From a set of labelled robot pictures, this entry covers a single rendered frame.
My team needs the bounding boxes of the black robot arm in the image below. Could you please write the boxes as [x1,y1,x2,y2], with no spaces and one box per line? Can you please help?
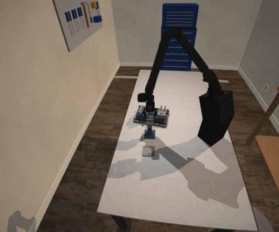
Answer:
[137,27,224,109]

